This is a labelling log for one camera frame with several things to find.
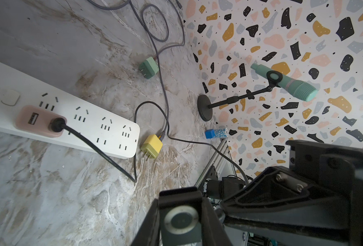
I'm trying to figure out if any black USB cable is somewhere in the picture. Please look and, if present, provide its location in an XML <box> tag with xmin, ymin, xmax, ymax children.
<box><xmin>49</xmin><ymin>100</ymin><xmax>250</xmax><ymax>185</ymax></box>

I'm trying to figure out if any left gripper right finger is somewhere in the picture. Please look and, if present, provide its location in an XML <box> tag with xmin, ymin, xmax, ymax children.
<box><xmin>201</xmin><ymin>197</ymin><xmax>232</xmax><ymax>246</ymax></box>

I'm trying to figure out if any blue cube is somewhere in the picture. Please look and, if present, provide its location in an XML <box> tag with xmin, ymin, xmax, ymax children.
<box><xmin>205</xmin><ymin>128</ymin><xmax>229</xmax><ymax>139</ymax></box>

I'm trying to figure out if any white power strip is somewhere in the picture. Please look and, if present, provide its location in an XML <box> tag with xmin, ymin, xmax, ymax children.
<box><xmin>0</xmin><ymin>63</ymin><xmax>140</xmax><ymax>159</ymax></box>

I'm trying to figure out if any pink USB charger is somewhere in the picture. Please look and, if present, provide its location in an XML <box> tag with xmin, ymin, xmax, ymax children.
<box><xmin>15</xmin><ymin>105</ymin><xmax>67</xmax><ymax>138</ymax></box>

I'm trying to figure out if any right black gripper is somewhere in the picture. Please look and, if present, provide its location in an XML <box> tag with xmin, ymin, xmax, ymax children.
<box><xmin>220</xmin><ymin>140</ymin><xmax>363</xmax><ymax>246</ymax></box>

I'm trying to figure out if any yellow USB charger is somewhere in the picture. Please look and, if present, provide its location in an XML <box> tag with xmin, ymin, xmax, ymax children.
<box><xmin>140</xmin><ymin>134</ymin><xmax>163</xmax><ymax>158</ymax></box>

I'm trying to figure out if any green USB charger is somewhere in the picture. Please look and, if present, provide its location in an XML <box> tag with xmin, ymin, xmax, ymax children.
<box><xmin>138</xmin><ymin>57</ymin><xmax>159</xmax><ymax>80</ymax></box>

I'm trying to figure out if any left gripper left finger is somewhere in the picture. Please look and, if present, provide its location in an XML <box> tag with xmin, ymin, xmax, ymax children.
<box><xmin>131</xmin><ymin>199</ymin><xmax>160</xmax><ymax>246</ymax></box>

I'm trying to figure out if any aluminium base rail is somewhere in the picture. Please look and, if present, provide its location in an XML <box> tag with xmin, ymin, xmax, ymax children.
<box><xmin>195</xmin><ymin>151</ymin><xmax>236</xmax><ymax>193</ymax></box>

